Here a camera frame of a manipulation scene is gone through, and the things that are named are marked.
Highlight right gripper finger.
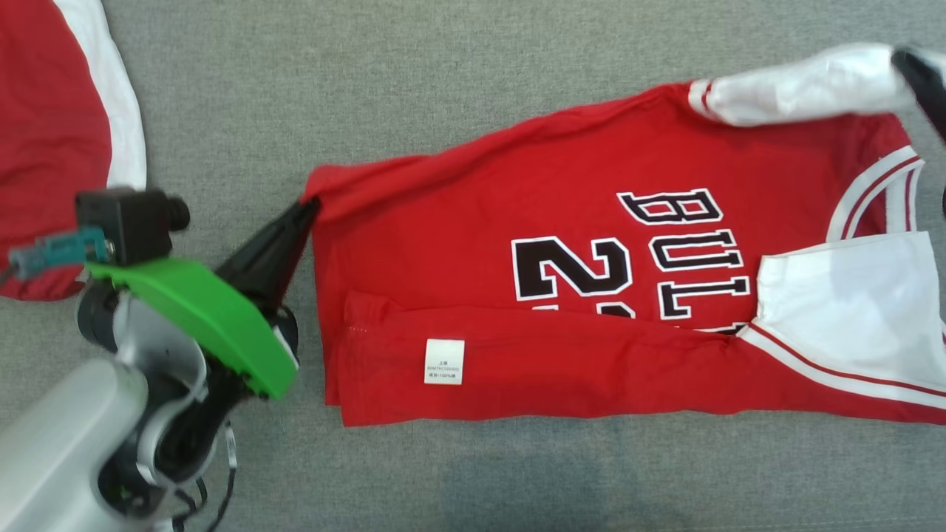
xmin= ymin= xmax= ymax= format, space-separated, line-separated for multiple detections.
xmin=891 ymin=47 xmax=946 ymax=143

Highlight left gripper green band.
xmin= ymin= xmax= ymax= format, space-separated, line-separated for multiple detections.
xmin=86 ymin=197 xmax=324 ymax=400

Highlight red Bulls basketball jersey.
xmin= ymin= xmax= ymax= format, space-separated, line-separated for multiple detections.
xmin=303 ymin=43 xmax=946 ymax=428

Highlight red and white shorts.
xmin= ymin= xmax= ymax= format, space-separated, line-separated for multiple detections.
xmin=0 ymin=0 xmax=147 ymax=301

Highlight grey fabric sofa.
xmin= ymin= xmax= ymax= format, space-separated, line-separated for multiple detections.
xmin=0 ymin=0 xmax=946 ymax=532

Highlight thin black banded cable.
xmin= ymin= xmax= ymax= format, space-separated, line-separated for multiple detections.
xmin=171 ymin=421 xmax=239 ymax=532

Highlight teal plug left camera cable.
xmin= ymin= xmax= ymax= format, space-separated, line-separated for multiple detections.
xmin=0 ymin=226 xmax=113 ymax=286

